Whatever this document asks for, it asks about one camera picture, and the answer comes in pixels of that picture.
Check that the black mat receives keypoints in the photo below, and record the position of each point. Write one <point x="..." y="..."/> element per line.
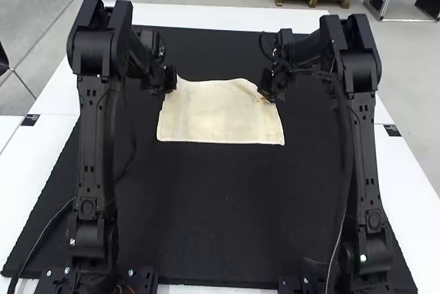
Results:
<point x="223" y="204"/>

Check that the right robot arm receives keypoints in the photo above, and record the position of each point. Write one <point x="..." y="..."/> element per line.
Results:
<point x="361" y="67"/>

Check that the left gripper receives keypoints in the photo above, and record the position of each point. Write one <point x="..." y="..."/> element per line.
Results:
<point x="159" y="81"/>

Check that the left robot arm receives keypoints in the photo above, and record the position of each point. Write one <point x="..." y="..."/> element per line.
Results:
<point x="93" y="119"/>

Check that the pale towel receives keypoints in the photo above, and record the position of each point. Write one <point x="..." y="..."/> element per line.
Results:
<point x="220" y="115"/>

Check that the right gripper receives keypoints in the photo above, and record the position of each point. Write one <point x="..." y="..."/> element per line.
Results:
<point x="273" y="84"/>

